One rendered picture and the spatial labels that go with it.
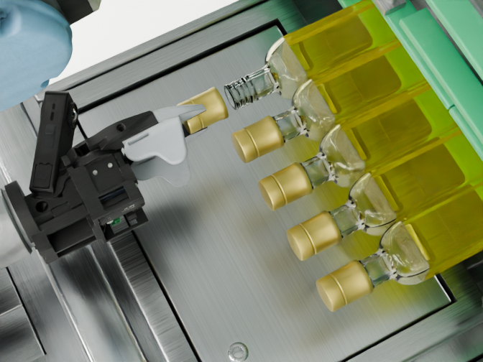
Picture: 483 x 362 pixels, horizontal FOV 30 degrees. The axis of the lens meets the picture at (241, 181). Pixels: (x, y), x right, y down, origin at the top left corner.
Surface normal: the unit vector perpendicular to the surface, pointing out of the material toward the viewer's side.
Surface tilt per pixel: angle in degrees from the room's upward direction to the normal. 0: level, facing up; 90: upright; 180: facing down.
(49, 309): 90
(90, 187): 90
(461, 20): 90
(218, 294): 90
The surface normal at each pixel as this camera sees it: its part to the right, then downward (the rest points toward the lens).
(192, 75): 0.00, -0.38
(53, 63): 0.37, 0.90
